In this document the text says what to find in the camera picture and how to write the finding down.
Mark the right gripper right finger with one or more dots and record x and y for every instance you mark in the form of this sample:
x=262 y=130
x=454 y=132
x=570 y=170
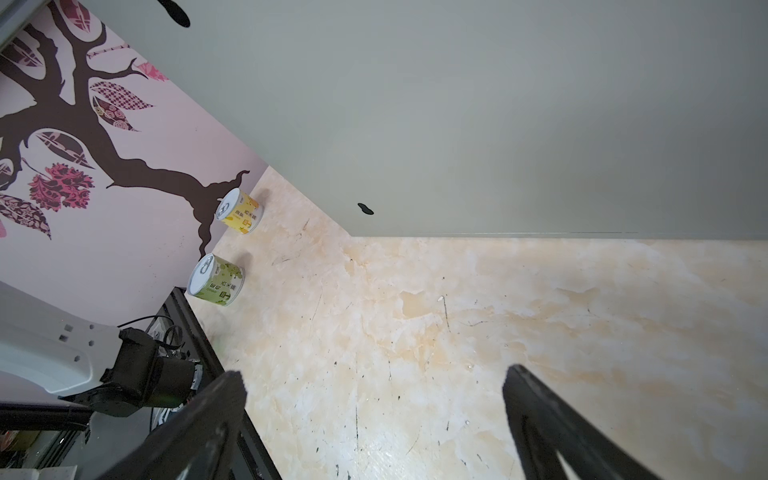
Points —
x=549 y=433

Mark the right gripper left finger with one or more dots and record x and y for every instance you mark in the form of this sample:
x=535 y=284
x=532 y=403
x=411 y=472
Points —
x=197 y=443

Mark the green label can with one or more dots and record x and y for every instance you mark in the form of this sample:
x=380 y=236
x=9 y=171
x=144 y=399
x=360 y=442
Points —
x=216 y=280

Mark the yellow label can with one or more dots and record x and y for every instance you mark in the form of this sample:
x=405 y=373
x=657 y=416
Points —
x=239 y=211

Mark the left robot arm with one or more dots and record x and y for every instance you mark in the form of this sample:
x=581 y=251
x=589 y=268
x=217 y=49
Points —
x=111 y=370

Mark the grey metal cabinet box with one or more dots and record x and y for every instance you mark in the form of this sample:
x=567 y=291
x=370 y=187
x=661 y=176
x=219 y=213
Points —
x=592 y=119

